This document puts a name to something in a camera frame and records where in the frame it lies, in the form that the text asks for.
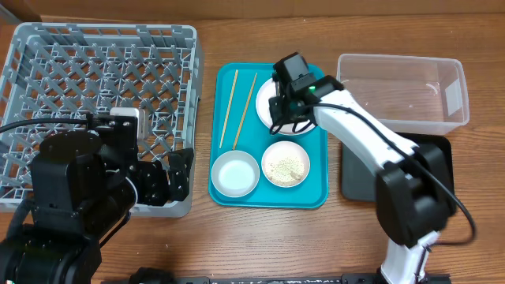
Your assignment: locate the clear plastic bin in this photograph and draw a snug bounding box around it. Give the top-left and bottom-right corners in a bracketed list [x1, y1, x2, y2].
[337, 54, 470, 136]

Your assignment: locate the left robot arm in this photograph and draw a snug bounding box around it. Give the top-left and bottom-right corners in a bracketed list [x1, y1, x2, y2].
[1, 130, 194, 283]

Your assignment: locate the teal serving tray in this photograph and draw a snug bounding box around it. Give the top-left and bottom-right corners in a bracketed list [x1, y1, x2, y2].
[208, 62, 329, 209]

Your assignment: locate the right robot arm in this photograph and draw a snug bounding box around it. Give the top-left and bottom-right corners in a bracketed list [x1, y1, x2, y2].
[269, 53, 456, 283]

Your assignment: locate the wooden chopstick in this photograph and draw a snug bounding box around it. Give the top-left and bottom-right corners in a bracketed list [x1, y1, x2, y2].
[219, 69, 238, 148]
[232, 73, 257, 150]

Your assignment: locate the grey plastic dish rack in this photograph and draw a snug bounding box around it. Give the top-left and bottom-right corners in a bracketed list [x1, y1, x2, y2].
[1, 23, 204, 212]

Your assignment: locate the large white plate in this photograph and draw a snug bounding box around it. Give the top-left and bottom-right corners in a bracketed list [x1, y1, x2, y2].
[256, 78, 315, 136]

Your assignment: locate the black waste tray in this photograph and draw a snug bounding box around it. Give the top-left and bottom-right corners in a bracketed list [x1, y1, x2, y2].
[340, 133, 454, 203]

